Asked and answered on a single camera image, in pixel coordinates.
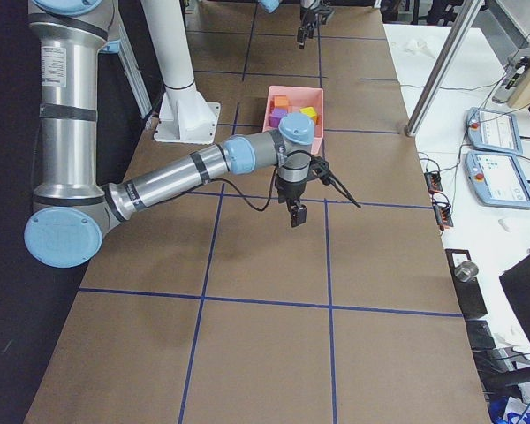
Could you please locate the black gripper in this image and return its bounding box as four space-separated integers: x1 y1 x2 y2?
297 0 334 49
274 154 330 228

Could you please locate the orange foam block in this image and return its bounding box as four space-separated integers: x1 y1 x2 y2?
272 95 290 111

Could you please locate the yellow-green foam block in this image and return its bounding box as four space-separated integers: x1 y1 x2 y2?
299 106 320 125

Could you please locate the purple foam block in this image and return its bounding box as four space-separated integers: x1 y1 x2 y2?
268 108 288 128

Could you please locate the pink plastic bin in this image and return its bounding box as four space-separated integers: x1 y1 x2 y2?
262 86 324 155

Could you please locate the far orange connector strip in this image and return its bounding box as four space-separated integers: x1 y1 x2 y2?
424 170 443 194

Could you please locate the orange connector strip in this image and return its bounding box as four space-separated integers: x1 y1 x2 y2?
424 170 443 194
430 192 453 231

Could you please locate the near orange connector strip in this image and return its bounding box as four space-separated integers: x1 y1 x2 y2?
430 192 453 231

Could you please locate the metal cup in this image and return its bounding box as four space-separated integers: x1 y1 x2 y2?
454 261 479 283

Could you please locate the black box under cup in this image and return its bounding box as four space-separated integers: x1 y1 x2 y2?
445 248 488 320

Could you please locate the near teach pendant tablet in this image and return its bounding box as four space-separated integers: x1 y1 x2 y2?
465 150 530 210

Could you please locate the teach pendant tablet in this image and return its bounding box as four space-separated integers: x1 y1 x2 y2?
466 107 523 155
465 150 530 210

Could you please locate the far teach pendant tablet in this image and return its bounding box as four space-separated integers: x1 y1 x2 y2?
466 107 523 155

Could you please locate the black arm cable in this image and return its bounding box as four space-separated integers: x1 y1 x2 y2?
202 149 363 213

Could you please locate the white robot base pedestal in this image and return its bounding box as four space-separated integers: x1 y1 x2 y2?
141 0 221 145

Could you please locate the aluminium frame post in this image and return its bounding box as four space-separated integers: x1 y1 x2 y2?
405 0 484 138

